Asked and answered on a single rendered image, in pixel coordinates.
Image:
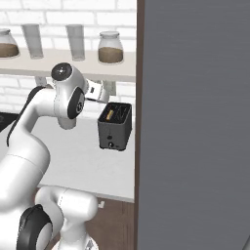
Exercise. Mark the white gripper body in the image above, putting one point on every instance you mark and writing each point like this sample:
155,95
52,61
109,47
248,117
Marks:
103,92

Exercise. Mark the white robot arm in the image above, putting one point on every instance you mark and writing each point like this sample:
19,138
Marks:
22,169

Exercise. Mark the bread slice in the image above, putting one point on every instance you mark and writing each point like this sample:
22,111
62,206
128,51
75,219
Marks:
110,114

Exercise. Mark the dark grey toaster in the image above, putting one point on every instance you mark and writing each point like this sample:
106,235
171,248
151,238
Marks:
115,133

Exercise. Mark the toaster lever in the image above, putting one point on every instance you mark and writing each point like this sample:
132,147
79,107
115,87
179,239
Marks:
109,137

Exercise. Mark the glass jar with brown contents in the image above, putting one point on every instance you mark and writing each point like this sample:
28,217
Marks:
110,50
7,45

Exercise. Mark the grey fridge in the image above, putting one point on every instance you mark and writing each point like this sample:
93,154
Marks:
195,130

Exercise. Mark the black hob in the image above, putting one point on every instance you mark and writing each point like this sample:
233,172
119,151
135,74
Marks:
6,120

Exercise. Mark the grey shelf bracket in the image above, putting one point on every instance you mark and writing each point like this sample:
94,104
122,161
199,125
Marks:
111,87
40,80

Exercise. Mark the beige wall shelf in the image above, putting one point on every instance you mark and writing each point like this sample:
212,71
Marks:
97,70

